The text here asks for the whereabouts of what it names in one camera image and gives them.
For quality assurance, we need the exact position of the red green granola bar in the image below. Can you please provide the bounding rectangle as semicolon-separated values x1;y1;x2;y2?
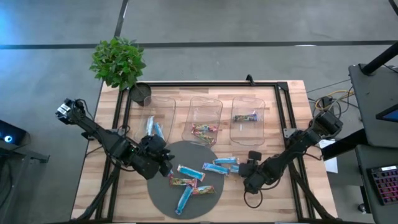
169;175;198;188
191;185;216;196
192;129;217;146
191;123;219;133

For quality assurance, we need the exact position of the green potted plant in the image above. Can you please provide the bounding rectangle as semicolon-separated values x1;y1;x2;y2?
89;36;152;107

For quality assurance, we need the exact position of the grey desk top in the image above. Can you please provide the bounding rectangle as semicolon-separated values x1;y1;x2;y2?
348;63;398;149

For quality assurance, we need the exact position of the grey metal bracket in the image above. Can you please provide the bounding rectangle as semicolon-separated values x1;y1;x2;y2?
282;127;297;140

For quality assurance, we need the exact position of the tablet with blue screen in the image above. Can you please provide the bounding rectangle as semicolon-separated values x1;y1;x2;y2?
375;104;398;124

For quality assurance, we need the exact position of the black round pole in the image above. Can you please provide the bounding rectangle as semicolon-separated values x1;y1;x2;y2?
360;42;398;76

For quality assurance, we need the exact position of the round grey woven placemat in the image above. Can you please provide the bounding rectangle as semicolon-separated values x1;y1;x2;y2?
146;140;225;220

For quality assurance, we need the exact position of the black device with blue light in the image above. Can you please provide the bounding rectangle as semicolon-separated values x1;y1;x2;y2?
0;119;28;147

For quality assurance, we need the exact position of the yellow cable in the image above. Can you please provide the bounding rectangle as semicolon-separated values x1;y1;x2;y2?
314;89;355;110

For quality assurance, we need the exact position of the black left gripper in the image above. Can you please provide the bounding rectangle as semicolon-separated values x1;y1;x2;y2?
151;148;175;178

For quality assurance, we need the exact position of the white paper sheet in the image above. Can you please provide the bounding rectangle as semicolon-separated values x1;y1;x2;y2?
318;138;339;174

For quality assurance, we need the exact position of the clear plastic bin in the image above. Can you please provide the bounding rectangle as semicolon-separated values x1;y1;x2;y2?
133;95;177;144
181;95;224;146
229;95;267;147

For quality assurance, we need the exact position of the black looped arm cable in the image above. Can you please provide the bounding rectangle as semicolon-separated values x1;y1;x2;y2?
243;189;264;209

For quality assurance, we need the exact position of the keyboard with pink lit keys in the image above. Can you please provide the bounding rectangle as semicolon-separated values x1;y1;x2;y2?
366;164;398;206

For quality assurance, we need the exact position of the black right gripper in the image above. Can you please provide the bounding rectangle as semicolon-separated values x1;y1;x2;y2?
238;158;273;194

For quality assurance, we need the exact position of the dark grey desk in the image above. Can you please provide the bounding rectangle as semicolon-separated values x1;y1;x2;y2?
355;144;398;224

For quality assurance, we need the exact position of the black support beam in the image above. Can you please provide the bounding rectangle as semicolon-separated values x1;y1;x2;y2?
321;128;368;161

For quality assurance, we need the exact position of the light blue granola bar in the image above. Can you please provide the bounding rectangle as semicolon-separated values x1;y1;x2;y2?
174;185;193;216
176;164;206;182
154;122;165;141
212;156;240;166
145;115;155;137

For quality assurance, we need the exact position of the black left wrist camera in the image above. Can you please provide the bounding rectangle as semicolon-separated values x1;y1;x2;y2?
146;135;167;153

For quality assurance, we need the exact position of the black power adapter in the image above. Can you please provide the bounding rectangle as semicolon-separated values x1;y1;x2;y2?
320;96;335;108

